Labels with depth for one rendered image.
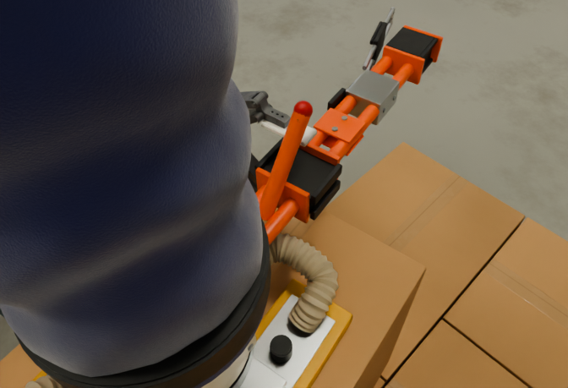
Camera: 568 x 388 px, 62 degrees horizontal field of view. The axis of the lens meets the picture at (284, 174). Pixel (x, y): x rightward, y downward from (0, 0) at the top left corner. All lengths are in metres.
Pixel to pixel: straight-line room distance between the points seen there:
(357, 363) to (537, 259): 0.76
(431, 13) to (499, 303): 2.27
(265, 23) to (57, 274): 2.82
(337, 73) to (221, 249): 2.33
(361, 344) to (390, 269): 0.13
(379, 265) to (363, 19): 2.46
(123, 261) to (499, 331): 1.02
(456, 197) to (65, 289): 1.19
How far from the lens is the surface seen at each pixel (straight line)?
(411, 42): 0.88
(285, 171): 0.59
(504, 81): 2.77
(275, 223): 0.60
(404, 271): 0.74
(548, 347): 1.23
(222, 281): 0.34
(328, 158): 0.65
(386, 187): 1.36
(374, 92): 0.77
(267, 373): 0.61
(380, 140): 2.26
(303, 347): 0.65
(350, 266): 0.73
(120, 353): 0.35
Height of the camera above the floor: 1.58
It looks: 49 degrees down
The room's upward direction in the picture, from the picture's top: 2 degrees counter-clockwise
